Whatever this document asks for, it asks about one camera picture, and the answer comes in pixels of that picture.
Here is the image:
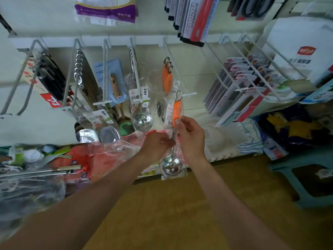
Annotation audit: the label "person's left hand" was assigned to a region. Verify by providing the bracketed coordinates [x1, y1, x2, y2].
[136, 131, 175, 165]

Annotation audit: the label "person's right hand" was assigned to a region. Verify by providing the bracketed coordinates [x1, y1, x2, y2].
[174, 116, 207, 165]

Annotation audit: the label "steel spatula with label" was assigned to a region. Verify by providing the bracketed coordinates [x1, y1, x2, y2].
[83, 109, 121, 145]

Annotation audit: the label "blue card utensil packet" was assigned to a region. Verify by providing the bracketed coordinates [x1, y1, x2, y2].
[94, 60, 130, 107]

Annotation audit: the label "person's left forearm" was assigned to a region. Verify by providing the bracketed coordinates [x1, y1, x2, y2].
[0, 153, 157, 250]

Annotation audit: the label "person's right forearm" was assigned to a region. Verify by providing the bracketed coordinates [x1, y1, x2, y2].
[191, 156, 292, 250]

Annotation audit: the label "yellow white printed packet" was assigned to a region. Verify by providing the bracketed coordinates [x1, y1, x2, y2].
[138, 164, 162, 179]

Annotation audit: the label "hanging steel ladle packets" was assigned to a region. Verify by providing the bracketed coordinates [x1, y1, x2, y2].
[126, 47, 155, 133]

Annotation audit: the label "red plastic wrapped packets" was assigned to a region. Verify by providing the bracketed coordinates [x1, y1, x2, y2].
[49, 134, 157, 188]

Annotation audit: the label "row of scissors packets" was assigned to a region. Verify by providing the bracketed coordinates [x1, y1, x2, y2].
[203, 56, 284, 128]

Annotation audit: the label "blue white cloth packet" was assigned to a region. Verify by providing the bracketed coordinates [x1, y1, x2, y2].
[237, 118, 289, 160]

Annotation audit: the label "yellow purple packet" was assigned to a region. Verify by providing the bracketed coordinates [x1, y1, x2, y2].
[259, 109, 326, 146]

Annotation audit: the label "teal plastic stool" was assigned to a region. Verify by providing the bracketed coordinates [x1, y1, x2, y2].
[270, 148, 333, 209]

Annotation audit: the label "large steel strainer ladle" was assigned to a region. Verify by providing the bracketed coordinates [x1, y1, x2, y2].
[0, 164, 84, 180]

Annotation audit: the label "row of hanging flat packets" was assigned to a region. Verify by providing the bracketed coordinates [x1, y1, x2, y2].
[164, 0, 222, 47]

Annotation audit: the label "hanging black tool packets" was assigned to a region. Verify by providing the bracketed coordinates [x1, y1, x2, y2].
[23, 52, 71, 108]

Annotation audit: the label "blue red printed box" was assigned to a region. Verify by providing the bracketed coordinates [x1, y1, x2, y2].
[299, 78, 333, 105]

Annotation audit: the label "white bag red label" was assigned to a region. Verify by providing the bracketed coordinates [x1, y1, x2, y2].
[257, 15, 333, 86]

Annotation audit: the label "pile of plastic wrapped utensils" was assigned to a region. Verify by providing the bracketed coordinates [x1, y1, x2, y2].
[0, 145, 86, 243]

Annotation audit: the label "black scissors grey card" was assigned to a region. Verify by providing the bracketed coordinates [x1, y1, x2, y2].
[226, 0, 279, 21]

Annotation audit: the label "white purple bag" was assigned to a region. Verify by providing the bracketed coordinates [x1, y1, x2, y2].
[73, 0, 138, 26]

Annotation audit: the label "black wall divider strip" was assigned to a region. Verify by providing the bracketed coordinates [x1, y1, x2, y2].
[0, 13, 16, 37]

